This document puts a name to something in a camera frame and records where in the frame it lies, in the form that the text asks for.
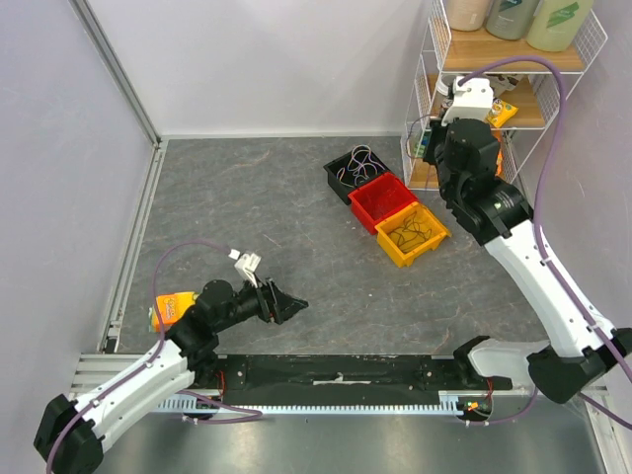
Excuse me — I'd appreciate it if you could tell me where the white slotted cable duct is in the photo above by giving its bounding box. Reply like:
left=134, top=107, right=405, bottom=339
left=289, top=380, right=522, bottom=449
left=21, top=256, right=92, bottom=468
left=157, top=389, right=498, bottom=415

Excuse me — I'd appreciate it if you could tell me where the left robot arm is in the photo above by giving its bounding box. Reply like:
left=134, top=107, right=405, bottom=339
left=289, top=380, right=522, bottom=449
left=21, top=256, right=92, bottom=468
left=34, top=278, right=308, bottom=473

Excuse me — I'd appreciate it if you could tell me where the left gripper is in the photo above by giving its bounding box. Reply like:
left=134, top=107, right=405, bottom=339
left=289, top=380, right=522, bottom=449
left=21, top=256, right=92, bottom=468
left=213, top=271, right=307, bottom=332

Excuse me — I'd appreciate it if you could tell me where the light green bottle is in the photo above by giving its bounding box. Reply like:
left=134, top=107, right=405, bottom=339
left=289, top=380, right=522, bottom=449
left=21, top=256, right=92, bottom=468
left=525, top=0, right=593, bottom=52

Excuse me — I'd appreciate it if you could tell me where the black plastic bin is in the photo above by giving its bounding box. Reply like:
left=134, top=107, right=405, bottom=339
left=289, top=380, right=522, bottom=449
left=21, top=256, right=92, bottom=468
left=323, top=144, right=390, bottom=205

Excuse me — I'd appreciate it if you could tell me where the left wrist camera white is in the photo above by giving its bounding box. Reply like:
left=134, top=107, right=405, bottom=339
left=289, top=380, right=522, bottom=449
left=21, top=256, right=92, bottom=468
left=228, top=249, right=262, bottom=287

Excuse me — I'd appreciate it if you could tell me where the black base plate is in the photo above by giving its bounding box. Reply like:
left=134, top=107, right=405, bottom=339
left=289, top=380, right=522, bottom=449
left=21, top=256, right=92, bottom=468
left=195, top=355, right=508, bottom=399

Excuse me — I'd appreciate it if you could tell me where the red plastic bin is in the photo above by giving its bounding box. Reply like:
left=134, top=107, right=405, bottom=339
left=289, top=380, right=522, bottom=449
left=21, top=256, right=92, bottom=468
left=349, top=172, right=418, bottom=235

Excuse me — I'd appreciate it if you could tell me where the grey green bottle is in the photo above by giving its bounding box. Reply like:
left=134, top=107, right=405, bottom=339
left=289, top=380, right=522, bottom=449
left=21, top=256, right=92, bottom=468
left=486, top=0, right=539, bottom=40

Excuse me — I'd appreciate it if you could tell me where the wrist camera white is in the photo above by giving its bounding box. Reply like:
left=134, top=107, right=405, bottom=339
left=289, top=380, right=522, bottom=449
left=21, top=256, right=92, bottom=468
left=439, top=75, right=494, bottom=126
left=228, top=249, right=262, bottom=287

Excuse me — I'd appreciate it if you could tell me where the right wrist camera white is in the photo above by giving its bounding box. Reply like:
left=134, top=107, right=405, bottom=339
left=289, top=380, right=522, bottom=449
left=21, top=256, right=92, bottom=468
left=439, top=75, right=494, bottom=126

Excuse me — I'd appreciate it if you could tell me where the yellow candy bag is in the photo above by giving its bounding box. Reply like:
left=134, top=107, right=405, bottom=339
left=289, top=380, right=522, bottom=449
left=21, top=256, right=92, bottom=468
left=486, top=98, right=518, bottom=128

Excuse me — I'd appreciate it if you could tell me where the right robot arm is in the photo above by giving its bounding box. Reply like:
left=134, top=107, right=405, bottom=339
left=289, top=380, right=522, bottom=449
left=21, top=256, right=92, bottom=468
left=423, top=118, right=631, bottom=404

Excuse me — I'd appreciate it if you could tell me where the beige bottle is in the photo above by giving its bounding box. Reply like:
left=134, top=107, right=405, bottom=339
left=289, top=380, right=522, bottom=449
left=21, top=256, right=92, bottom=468
left=445, top=0, right=492, bottom=32

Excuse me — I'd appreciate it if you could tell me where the black wire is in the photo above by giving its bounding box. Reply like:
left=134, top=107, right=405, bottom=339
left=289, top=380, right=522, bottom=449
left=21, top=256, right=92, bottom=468
left=389, top=211, right=435, bottom=251

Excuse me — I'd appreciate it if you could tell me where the brown white snack box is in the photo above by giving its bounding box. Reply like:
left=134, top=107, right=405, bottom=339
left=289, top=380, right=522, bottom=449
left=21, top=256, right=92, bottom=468
left=486, top=74, right=524, bottom=98

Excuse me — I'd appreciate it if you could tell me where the yellow plastic bin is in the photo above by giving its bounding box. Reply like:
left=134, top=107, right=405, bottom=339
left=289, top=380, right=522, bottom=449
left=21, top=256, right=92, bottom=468
left=375, top=202, right=451, bottom=268

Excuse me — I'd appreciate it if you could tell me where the white paper coffee cup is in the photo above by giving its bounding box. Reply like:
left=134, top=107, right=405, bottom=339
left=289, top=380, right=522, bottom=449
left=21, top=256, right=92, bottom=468
left=435, top=74, right=453, bottom=114

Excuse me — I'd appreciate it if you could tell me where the orange snack packs stack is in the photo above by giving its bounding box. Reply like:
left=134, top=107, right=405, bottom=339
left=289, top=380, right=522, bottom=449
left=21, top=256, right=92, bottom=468
left=493, top=130, right=505, bottom=178

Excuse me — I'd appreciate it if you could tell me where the white wire shelf rack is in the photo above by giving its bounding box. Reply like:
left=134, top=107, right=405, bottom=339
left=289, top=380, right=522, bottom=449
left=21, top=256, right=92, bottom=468
left=400, top=1, right=607, bottom=191

